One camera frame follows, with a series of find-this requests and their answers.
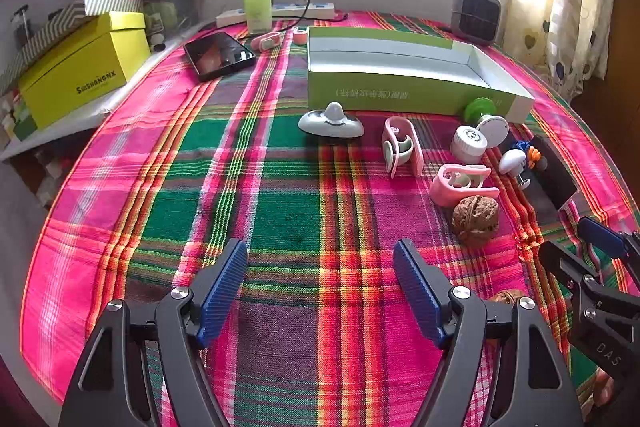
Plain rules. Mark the heart print curtain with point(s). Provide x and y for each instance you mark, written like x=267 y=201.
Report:
x=575 y=32

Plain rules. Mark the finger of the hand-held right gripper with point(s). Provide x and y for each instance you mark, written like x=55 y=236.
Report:
x=602 y=234
x=560 y=259

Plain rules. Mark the white power strip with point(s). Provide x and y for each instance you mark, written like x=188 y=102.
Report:
x=320 y=11

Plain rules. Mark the green white striped box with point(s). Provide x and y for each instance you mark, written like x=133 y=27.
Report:
x=105 y=3

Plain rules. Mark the pink plastic clip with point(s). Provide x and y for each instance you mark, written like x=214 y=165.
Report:
x=442 y=192
x=415 y=147

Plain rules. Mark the grey fan heater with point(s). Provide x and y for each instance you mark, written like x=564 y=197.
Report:
x=475 y=17

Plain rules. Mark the white mushroom knob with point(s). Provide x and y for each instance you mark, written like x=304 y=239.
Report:
x=512 y=159

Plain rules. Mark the black bike light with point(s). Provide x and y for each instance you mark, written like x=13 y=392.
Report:
x=555 y=177

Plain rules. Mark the yellow cardboard box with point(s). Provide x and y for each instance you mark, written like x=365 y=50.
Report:
x=75 y=67

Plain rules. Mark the wooden cabinet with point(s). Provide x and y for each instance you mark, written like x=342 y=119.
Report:
x=625 y=32

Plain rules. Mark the grey white knob holder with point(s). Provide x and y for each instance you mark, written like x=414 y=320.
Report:
x=330 y=122

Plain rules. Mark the black smartphone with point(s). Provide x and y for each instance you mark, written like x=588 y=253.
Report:
x=220 y=54

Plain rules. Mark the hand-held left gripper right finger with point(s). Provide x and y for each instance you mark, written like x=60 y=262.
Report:
x=415 y=287

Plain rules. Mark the clear plastic bin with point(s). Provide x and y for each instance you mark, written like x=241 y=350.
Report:
x=175 y=12

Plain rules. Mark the green cardboard box tray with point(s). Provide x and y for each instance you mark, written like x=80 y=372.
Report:
x=400 y=82

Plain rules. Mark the white round cap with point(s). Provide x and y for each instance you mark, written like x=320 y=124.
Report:
x=467 y=144

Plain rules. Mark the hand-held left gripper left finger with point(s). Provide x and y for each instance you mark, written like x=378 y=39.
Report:
x=225 y=287

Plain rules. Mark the pink green plaid cloth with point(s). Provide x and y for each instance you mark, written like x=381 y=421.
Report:
x=300 y=207

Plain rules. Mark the green white spool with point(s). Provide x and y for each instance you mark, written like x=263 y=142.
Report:
x=492 y=129

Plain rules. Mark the brown walnut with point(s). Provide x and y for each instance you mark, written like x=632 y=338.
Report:
x=475 y=222
x=507 y=296

